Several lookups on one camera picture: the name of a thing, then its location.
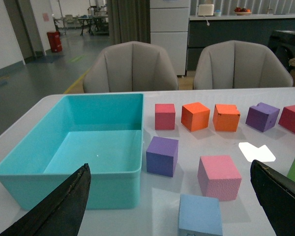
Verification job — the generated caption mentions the notched purple foam block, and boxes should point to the notched purple foam block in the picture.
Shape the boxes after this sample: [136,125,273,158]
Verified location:
[245,102,280,132]

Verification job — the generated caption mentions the teal plastic bin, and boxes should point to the teal plastic bin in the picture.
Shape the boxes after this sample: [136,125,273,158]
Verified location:
[0,93,144,210]

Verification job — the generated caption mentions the beige chair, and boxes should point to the beige chair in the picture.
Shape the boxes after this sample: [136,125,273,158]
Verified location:
[193,40,293,90]
[83,41,178,93]

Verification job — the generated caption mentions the grey curtain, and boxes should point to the grey curtain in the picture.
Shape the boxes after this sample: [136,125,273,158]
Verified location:
[107,0,150,45]

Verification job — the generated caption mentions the dark red foam block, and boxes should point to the dark red foam block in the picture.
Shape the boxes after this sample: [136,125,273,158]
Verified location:
[278,105,295,133]

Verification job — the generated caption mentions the left beige chair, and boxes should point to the left beige chair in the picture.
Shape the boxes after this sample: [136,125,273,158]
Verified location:
[83,41,178,93]

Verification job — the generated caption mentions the red fire cabinet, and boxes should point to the red fire cabinet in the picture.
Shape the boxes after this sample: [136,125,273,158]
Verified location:
[47,31,62,53]

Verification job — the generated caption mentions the chipped orange foam block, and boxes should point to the chipped orange foam block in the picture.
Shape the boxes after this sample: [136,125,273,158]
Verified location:
[213,104,240,132]

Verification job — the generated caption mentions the fruit bowl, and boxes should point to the fruit bowl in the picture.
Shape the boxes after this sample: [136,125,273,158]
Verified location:
[234,7,252,16]

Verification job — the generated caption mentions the white toaster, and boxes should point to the white toaster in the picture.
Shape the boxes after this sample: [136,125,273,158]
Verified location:
[198,4,214,16]

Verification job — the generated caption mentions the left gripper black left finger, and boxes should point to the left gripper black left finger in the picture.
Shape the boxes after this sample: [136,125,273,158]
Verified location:
[0,163,91,236]

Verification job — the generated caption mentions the dark grey counter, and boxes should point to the dark grey counter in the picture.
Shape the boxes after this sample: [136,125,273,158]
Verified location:
[186,14,295,71]

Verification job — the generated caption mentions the crimson pink foam block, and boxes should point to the crimson pink foam block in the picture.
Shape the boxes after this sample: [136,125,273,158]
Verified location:
[155,103,176,130]

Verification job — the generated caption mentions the right beige chair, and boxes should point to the right beige chair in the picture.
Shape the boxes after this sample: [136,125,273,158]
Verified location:
[193,40,293,90]

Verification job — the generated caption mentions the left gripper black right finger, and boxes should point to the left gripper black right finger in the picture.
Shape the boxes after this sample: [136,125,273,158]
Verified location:
[250,160,295,236]

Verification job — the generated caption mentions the light blue foam block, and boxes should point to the light blue foam block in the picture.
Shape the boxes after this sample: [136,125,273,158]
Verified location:
[177,194,223,236]

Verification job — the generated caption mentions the white drawer cabinet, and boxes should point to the white drawer cabinet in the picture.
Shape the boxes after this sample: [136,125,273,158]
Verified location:
[149,0,190,76]

